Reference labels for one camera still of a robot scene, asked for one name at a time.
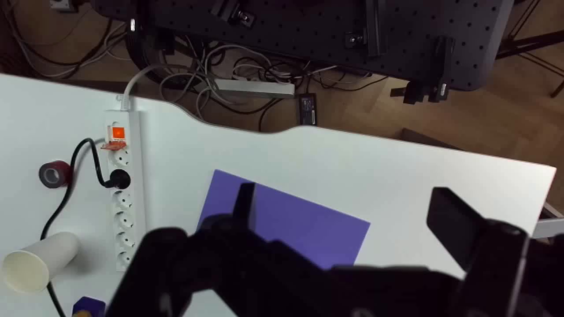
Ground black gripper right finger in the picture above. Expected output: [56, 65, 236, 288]
[424, 184, 530, 278]

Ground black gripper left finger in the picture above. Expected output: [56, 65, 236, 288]
[229, 181, 257, 232]

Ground purple square mat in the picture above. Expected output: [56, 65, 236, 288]
[197, 168, 371, 271]

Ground white power strip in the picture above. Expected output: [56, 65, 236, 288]
[103, 107, 147, 271]

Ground black clamp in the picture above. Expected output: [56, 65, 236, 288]
[403, 79, 451, 105]

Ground black perforated breadboard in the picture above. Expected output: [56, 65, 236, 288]
[89, 0, 516, 93]

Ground purple block with orange top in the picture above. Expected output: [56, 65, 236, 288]
[70, 295, 109, 317]

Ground dark red tape roll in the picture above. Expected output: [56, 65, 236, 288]
[36, 158, 73, 190]

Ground black tripod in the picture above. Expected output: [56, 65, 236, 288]
[495, 0, 564, 98]

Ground white paper cup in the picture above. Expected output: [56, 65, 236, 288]
[0, 230, 81, 295]

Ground tangled grey floor cables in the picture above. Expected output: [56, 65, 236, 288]
[155, 43, 306, 119]

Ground black plug with cable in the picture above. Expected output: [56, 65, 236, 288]
[38, 137, 132, 317]

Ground white power strip cable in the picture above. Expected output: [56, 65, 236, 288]
[119, 61, 163, 112]

